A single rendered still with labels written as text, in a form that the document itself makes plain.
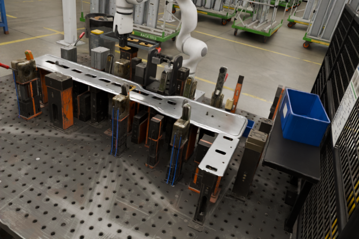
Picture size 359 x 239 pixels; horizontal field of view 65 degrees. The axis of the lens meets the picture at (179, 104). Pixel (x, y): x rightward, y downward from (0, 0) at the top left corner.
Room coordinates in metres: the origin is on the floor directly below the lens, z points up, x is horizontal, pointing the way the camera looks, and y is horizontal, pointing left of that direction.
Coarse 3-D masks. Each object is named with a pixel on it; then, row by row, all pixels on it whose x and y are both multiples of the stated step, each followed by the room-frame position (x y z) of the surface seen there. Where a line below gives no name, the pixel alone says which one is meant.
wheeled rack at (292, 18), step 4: (292, 8) 9.91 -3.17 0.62; (296, 8) 10.73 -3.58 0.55; (292, 16) 10.28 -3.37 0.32; (288, 20) 9.88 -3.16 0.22; (292, 20) 9.83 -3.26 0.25; (296, 20) 9.80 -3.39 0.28; (300, 20) 9.81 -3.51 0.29; (304, 20) 9.77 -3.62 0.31; (308, 20) 9.93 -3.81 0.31; (288, 24) 9.95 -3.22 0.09; (292, 24) 9.92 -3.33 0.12; (304, 24) 9.66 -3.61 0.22; (308, 24) 9.59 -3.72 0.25
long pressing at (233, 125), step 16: (48, 64) 1.59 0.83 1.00; (64, 64) 1.63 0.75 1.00; (80, 64) 1.66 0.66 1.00; (80, 80) 1.45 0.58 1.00; (96, 80) 1.47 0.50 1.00; (112, 80) 1.51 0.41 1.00; (128, 80) 1.53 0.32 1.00; (144, 96) 1.37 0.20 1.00; (160, 96) 1.40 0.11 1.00; (176, 96) 1.42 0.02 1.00; (160, 112) 1.23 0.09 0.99; (176, 112) 1.25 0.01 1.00; (192, 112) 1.27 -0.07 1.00; (208, 112) 1.30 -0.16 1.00; (224, 112) 1.33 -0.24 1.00; (208, 128) 1.15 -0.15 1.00; (224, 128) 1.17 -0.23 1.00; (240, 128) 1.19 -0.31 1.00
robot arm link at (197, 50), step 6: (186, 42) 1.83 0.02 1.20; (192, 42) 1.82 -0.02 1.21; (198, 42) 1.81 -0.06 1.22; (186, 48) 1.82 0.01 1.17; (192, 48) 1.79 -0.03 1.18; (198, 48) 1.78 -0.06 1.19; (204, 48) 1.79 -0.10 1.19; (186, 54) 1.85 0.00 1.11; (192, 54) 1.78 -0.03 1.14; (198, 54) 1.77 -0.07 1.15; (204, 54) 1.80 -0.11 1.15; (186, 60) 1.85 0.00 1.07; (192, 60) 1.78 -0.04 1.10; (198, 60) 1.80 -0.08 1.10; (186, 66) 1.81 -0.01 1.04; (192, 66) 1.82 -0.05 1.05; (192, 72) 1.83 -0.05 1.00
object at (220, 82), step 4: (220, 68) 1.40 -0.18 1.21; (224, 68) 1.42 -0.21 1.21; (220, 72) 1.39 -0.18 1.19; (224, 72) 1.41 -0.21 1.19; (220, 76) 1.42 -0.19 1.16; (224, 76) 1.40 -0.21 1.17; (220, 80) 1.42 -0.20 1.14; (224, 80) 1.42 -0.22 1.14; (216, 84) 1.41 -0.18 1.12; (220, 84) 1.41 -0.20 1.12; (216, 88) 1.40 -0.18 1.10; (220, 88) 1.41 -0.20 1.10; (220, 92) 1.39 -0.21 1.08
